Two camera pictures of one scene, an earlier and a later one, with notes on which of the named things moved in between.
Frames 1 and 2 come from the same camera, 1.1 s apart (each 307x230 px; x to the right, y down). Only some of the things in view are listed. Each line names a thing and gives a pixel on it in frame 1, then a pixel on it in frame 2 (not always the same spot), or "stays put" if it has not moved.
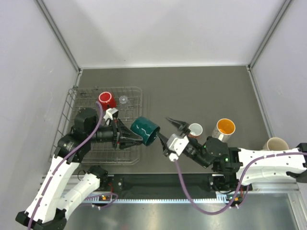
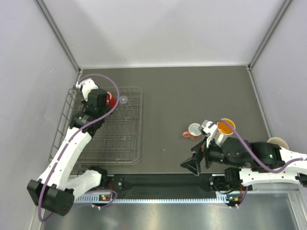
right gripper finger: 183,127 -> 200,148
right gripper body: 167,151 -> 214,154
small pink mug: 196,129 stays put
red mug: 106,100 stays put
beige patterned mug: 275,143 stays put
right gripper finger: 163,139 -> 192,164
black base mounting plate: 159,186 stays put
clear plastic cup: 123,99 stays put
